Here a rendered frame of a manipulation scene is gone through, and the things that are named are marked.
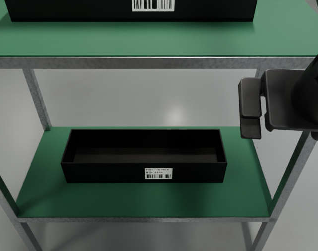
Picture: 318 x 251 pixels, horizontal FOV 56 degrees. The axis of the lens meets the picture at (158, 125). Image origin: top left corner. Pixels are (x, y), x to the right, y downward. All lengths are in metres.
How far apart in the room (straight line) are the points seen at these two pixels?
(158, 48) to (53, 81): 1.77
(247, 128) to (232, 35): 0.41
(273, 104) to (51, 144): 1.11
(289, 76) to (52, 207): 0.94
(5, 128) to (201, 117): 1.21
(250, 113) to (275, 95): 0.03
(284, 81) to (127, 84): 1.92
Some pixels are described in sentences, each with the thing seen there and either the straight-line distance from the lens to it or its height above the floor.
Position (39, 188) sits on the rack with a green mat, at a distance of 1.19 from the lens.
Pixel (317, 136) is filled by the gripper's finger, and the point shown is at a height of 1.04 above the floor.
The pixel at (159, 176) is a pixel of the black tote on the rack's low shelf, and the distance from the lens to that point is 1.09.
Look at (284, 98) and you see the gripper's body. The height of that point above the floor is 1.07.
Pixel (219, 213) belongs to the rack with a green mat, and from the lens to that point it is 1.07.
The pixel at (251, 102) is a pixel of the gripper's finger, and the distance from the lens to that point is 0.33.
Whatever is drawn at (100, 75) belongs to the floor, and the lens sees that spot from 2.34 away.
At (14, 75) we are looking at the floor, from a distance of 2.54.
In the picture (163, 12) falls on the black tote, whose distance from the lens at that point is 0.75.
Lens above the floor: 1.25
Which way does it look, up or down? 42 degrees down
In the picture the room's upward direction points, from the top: straight up
